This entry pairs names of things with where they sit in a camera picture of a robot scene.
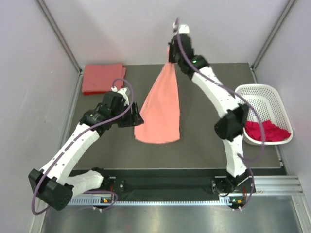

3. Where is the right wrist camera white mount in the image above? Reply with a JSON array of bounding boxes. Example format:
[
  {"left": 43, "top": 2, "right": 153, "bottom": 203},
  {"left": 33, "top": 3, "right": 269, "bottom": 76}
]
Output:
[{"left": 173, "top": 22, "right": 190, "bottom": 35}]

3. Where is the salmon pink t shirt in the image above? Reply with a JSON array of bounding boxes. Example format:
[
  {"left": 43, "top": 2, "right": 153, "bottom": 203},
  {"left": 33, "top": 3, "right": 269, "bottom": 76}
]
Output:
[{"left": 134, "top": 61, "right": 180, "bottom": 144}]

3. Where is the white perforated laundry basket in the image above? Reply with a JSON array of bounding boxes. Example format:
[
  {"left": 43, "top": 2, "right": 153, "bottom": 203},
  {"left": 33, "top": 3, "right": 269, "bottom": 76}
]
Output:
[{"left": 235, "top": 84, "right": 294, "bottom": 146}]

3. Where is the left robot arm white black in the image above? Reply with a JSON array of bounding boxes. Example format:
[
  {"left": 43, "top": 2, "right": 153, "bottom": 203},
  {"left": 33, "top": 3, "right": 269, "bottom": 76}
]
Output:
[{"left": 28, "top": 87, "right": 144, "bottom": 211}]

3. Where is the folded red t shirt stack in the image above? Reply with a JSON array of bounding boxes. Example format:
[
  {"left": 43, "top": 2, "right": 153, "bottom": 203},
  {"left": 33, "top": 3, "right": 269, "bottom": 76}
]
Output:
[{"left": 82, "top": 63, "right": 126, "bottom": 95}]

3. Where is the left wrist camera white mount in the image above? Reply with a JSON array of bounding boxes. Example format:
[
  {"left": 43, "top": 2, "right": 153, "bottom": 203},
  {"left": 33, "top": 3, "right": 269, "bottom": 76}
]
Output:
[{"left": 111, "top": 86, "right": 131, "bottom": 103}]

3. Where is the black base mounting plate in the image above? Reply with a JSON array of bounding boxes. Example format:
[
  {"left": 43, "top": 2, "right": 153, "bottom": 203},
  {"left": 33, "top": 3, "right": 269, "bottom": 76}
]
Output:
[{"left": 68, "top": 167, "right": 286, "bottom": 202}]

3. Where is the aluminium rail with cable duct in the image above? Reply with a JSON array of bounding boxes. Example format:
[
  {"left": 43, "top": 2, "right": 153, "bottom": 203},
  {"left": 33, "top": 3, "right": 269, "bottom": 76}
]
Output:
[{"left": 38, "top": 176, "right": 306, "bottom": 207}]

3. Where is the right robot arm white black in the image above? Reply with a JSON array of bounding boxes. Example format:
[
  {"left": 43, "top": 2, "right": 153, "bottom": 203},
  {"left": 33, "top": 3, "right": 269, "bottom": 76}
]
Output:
[{"left": 169, "top": 34, "right": 254, "bottom": 193}]

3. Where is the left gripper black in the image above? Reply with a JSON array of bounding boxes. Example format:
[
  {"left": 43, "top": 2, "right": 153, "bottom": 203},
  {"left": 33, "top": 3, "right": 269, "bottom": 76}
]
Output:
[{"left": 111, "top": 101, "right": 143, "bottom": 128}]

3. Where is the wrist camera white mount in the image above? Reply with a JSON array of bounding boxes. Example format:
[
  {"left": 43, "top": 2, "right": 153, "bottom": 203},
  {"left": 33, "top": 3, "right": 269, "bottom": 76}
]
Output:
[
  {"left": 173, "top": 22, "right": 190, "bottom": 35},
  {"left": 111, "top": 86, "right": 131, "bottom": 103}
]

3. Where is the crimson t shirt in basket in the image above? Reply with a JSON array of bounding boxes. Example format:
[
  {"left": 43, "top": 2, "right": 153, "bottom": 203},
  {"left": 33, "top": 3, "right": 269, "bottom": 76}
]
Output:
[{"left": 245, "top": 120, "right": 292, "bottom": 142}]

